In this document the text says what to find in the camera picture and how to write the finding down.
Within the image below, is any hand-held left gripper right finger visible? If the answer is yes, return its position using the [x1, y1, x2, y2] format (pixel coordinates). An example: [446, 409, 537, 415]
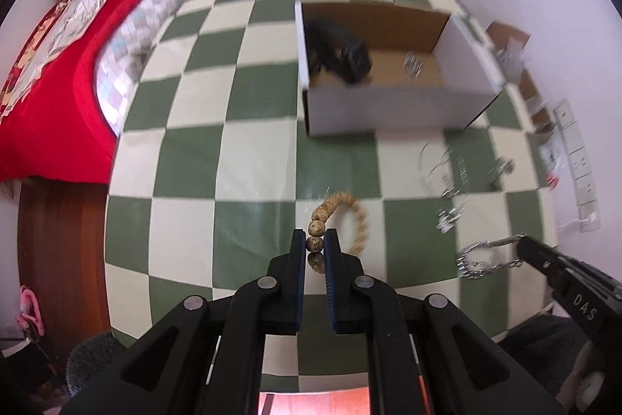
[324, 229, 567, 415]

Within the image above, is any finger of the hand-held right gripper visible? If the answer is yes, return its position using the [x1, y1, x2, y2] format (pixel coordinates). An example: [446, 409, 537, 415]
[516, 235, 568, 288]

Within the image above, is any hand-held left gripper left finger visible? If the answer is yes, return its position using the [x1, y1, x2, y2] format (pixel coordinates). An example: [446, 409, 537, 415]
[61, 229, 306, 415]

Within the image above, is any silver chain bracelet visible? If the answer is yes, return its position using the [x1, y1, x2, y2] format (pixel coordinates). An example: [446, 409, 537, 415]
[456, 233, 528, 281]

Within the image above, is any wooden bead bracelet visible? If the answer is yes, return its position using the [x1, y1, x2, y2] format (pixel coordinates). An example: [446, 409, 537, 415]
[306, 192, 371, 273]

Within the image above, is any white cardboard box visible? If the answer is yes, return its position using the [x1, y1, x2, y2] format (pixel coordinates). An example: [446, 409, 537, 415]
[294, 0, 509, 139]

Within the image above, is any silver clasp jewelry piece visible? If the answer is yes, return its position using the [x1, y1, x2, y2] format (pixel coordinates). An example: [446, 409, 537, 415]
[490, 156, 516, 191]

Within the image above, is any small silver jewelry piece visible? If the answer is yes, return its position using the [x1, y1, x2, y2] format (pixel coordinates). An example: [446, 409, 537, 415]
[402, 51, 425, 79]

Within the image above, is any black jewelry piece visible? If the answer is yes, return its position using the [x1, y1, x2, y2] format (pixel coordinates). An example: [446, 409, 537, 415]
[304, 18, 374, 86]

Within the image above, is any white power strip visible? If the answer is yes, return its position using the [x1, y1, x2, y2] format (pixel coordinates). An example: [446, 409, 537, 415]
[553, 98, 602, 234]

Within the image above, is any clear plastic bag with jewellery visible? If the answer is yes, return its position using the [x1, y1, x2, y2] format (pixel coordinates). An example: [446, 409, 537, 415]
[419, 142, 468, 198]

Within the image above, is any green checkered tablecloth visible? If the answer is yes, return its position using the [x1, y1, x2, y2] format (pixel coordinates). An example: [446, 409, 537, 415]
[104, 0, 561, 394]

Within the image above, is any brown cardboard box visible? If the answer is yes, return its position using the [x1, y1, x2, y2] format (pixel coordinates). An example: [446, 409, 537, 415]
[485, 21, 556, 130]

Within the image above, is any grey fuzzy stool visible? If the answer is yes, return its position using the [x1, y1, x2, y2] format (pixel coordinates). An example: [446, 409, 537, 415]
[65, 331, 128, 397]

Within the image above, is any pink object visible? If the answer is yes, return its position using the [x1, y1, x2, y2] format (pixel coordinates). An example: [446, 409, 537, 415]
[16, 284, 47, 339]

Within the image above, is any grey checked bedsheet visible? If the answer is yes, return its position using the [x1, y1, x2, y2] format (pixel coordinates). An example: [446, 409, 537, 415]
[94, 0, 264, 138]

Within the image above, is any bed with red blanket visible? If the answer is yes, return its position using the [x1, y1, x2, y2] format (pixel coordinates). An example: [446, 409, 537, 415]
[0, 0, 254, 183]

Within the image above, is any silver link chain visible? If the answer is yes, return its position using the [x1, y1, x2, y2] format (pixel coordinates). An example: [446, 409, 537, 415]
[436, 187, 468, 234]

